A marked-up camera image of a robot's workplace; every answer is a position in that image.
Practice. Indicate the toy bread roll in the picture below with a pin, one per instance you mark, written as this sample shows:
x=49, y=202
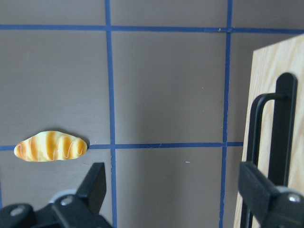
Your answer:
x=50, y=146

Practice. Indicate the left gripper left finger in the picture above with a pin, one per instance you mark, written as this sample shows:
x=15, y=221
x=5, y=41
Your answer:
x=81, y=210

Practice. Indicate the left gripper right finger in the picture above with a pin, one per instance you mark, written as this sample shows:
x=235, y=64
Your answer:
x=272, y=206

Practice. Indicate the black drawer handle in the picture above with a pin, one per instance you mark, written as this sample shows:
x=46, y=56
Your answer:
x=281, y=137

